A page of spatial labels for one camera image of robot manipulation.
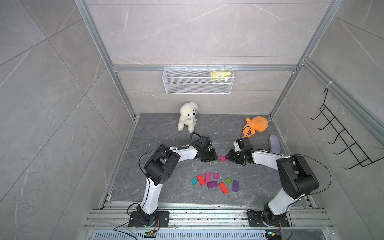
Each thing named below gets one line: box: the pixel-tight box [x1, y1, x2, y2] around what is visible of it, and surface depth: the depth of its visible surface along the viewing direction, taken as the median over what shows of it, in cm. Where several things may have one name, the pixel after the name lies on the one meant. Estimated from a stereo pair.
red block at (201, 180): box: [197, 174, 206, 186], surface depth 88 cm
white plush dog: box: [177, 101, 198, 134], surface depth 100 cm
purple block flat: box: [207, 181, 218, 189], surface depth 87 cm
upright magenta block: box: [205, 172, 212, 183], surface depth 90 cm
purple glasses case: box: [269, 135, 281, 154], surface depth 103 cm
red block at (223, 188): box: [219, 182, 230, 195], surface depth 85 cm
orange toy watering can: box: [242, 116, 269, 139], surface depth 109 cm
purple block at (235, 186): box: [232, 180, 239, 193], surface depth 86 cm
